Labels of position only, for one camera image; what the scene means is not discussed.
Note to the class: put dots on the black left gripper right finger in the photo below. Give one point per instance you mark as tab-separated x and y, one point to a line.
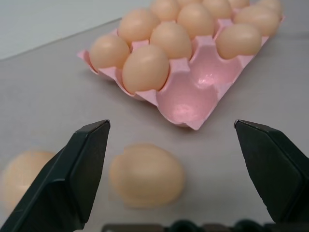
277	174

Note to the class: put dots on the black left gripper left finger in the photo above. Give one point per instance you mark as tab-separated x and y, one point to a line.
65	183

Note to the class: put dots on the beige egg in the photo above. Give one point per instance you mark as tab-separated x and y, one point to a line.
271	4
146	176
165	8
258	19
196	19
109	51
239	3
172	39
19	178
238	41
217	8
189	2
138	25
144	70

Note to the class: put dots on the pink egg tray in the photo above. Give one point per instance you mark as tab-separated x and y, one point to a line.
198	96

